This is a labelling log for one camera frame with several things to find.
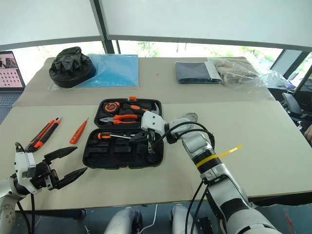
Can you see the silver right robot leg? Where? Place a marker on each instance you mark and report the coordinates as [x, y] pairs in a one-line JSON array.
[[181, 219]]

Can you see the clear tape roll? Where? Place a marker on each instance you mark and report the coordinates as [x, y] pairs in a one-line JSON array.
[[193, 117]]

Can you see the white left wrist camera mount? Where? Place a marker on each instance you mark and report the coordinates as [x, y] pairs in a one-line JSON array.
[[23, 163]]

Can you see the clear bag with beige items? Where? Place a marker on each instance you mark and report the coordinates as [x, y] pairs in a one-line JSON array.
[[234, 70]]

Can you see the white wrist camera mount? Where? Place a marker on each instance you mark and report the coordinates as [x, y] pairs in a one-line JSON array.
[[23, 163], [152, 120]]

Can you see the orange case latch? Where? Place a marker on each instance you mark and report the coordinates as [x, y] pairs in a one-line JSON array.
[[132, 98]]

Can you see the open laptop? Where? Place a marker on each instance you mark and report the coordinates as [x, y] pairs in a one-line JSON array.
[[9, 75]]

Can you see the orange black tape measure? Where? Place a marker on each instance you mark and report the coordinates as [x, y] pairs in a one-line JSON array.
[[111, 107]]

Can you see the dark window frame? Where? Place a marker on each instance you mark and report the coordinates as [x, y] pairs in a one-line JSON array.
[[101, 19]]

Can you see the black plastic tool case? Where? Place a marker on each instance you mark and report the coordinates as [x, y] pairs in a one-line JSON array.
[[117, 156]]

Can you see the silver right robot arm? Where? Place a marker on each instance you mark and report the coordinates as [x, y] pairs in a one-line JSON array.
[[234, 195]]

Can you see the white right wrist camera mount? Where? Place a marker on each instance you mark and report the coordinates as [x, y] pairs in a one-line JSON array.
[[152, 120]]

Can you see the black fabric bag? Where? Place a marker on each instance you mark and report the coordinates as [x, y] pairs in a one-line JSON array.
[[70, 73]]

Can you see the blue plastic sheet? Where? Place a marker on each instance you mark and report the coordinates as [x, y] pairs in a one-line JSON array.
[[117, 70]]

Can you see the silver robot leg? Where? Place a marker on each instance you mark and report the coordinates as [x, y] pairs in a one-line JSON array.
[[181, 219], [119, 221]]

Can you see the yellow zip tie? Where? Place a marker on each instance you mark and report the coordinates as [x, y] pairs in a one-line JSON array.
[[207, 159]]

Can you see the orange black utility knife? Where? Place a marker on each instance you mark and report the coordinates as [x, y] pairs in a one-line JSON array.
[[42, 136]]

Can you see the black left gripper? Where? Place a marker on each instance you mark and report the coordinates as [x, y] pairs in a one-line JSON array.
[[42, 175]]

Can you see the folded grey cloth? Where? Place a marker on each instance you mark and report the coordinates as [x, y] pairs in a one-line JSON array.
[[192, 72]]

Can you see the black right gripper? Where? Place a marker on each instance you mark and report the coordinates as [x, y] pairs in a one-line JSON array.
[[153, 136]]

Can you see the bystander bare forearm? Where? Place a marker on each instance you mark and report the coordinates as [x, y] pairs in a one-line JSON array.
[[309, 132]]

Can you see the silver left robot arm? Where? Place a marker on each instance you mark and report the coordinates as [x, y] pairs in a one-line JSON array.
[[7, 212]]

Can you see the black office chair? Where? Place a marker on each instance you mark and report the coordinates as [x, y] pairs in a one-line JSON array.
[[292, 102]]

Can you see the silver left robot leg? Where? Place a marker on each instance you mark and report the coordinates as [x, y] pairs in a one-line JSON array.
[[119, 221]]

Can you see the orange tester pen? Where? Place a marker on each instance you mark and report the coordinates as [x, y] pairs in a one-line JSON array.
[[78, 132]]

